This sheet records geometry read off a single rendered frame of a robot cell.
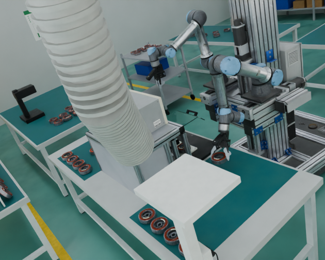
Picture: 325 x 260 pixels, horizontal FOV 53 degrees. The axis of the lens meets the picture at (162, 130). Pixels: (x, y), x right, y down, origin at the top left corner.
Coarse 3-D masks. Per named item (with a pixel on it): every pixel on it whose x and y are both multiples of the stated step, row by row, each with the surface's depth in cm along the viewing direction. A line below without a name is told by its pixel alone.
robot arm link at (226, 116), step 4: (224, 108) 221; (228, 108) 221; (220, 112) 222; (224, 112) 220; (228, 112) 220; (232, 112) 224; (220, 116) 222; (224, 116) 220; (228, 116) 221; (232, 116) 222; (220, 120) 222; (224, 120) 221; (228, 120) 221; (228, 124) 222
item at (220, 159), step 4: (220, 152) 227; (212, 156) 225; (216, 156) 227; (220, 156) 224; (224, 156) 221; (212, 160) 223; (216, 160) 220; (220, 160) 219; (224, 160) 220; (216, 164) 221; (220, 164) 220
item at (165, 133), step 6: (162, 126) 226; (168, 126) 224; (174, 126) 221; (180, 126) 220; (90, 132) 249; (156, 132) 221; (162, 132) 219; (168, 132) 217; (174, 132) 216; (180, 132) 219; (90, 138) 247; (156, 138) 213; (162, 138) 211; (168, 138) 214; (156, 144) 209; (162, 144) 212
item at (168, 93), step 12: (144, 48) 522; (180, 48) 492; (144, 60) 478; (144, 72) 524; (168, 72) 512; (180, 72) 499; (156, 84) 484; (168, 96) 520; (180, 96) 510; (192, 96) 527
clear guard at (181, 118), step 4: (176, 112) 252; (180, 112) 250; (184, 112) 248; (168, 116) 250; (172, 116) 248; (176, 116) 246; (180, 116) 245; (184, 116) 243; (188, 116) 241; (192, 116) 239; (196, 116) 238; (168, 120) 244; (172, 120) 242; (176, 120) 240; (180, 120) 239; (184, 120) 237; (188, 120) 235; (192, 120) 234; (184, 124) 231
